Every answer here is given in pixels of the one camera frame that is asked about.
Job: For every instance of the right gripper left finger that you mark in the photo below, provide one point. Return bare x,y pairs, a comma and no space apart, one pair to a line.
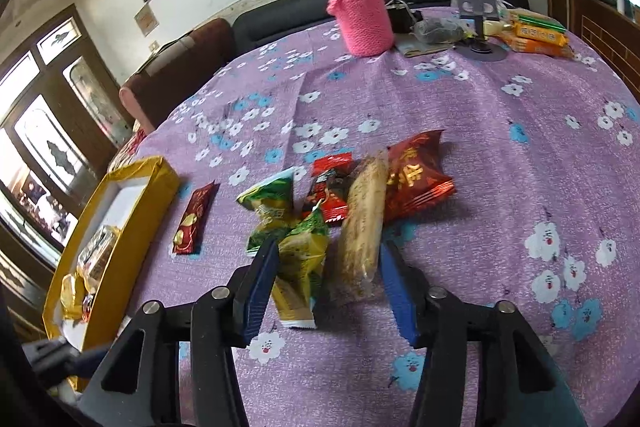
137,383

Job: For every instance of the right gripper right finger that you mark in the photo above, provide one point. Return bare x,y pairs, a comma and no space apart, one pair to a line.
519,382

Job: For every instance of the green yellow snack packet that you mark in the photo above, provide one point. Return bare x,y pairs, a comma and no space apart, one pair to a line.
302,254

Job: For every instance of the long beige biscuit pack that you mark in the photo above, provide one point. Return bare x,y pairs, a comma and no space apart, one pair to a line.
355,264

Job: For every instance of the red foil snack packet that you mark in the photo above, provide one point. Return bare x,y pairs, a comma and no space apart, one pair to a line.
415,179

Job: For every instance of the small red black candy packet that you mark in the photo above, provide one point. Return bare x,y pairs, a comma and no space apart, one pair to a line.
329,187

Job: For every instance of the yellow shallow cardboard box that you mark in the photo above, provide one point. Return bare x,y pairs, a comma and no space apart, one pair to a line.
134,199

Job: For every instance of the gold snack packet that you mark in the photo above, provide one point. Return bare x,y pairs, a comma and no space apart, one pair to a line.
72,296

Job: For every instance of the clear wrapped cracker pack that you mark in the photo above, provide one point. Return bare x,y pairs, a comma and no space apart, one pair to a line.
92,260

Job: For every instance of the dark red gold snack bar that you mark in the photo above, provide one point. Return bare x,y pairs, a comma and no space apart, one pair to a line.
188,237

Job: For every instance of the purple floral tablecloth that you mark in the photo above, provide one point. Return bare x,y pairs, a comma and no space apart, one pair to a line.
525,173

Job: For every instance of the brown armchair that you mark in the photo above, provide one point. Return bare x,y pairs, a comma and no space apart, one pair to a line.
177,71

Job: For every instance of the orange biscuit packs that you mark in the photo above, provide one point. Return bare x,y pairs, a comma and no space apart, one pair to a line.
530,32

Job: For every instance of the clear bag dark contents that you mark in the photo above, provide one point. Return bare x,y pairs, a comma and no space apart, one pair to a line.
437,30

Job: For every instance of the pink sleeved thermos bottle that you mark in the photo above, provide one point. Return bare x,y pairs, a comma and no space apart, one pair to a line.
364,24

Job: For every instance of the grey phone stand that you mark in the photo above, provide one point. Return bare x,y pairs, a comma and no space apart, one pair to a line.
477,47

